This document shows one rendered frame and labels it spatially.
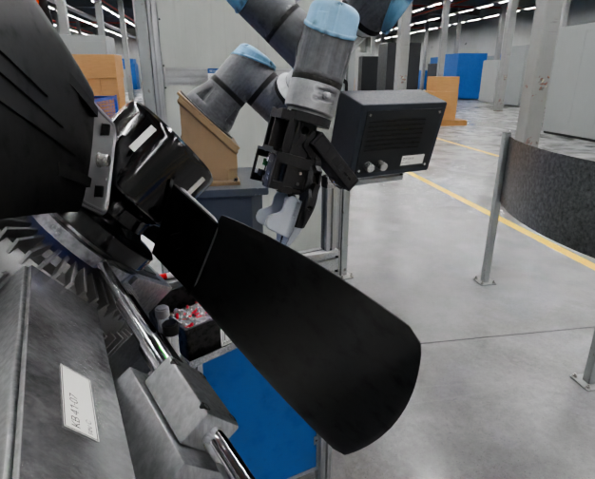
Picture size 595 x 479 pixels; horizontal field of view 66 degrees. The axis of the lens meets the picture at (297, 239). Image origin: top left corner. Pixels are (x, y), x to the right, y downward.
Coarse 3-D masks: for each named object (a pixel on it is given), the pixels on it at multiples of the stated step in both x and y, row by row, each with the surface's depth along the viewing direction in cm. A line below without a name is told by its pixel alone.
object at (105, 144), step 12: (96, 120) 40; (108, 120) 42; (96, 132) 40; (96, 144) 40; (108, 144) 43; (96, 168) 40; (108, 168) 43; (96, 180) 40; (108, 180) 43; (108, 192) 43; (84, 204) 38; (96, 204) 41; (108, 204) 43
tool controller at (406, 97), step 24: (360, 96) 110; (384, 96) 113; (408, 96) 116; (432, 96) 119; (336, 120) 116; (360, 120) 107; (384, 120) 110; (408, 120) 113; (432, 120) 117; (336, 144) 117; (360, 144) 111; (384, 144) 114; (408, 144) 118; (432, 144) 122; (360, 168) 115; (384, 168) 115; (408, 168) 123
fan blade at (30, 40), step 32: (0, 0) 26; (32, 0) 30; (0, 32) 25; (32, 32) 29; (0, 64) 25; (32, 64) 28; (64, 64) 33; (0, 96) 25; (32, 96) 28; (64, 96) 32; (0, 128) 24; (32, 128) 28; (64, 128) 32; (0, 160) 24; (32, 160) 28; (64, 160) 33; (0, 192) 24; (32, 192) 28; (64, 192) 33
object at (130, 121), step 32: (128, 128) 45; (160, 128) 45; (128, 160) 44; (160, 160) 45; (192, 160) 46; (128, 192) 44; (160, 192) 46; (96, 224) 43; (128, 224) 47; (160, 224) 48; (128, 256) 46
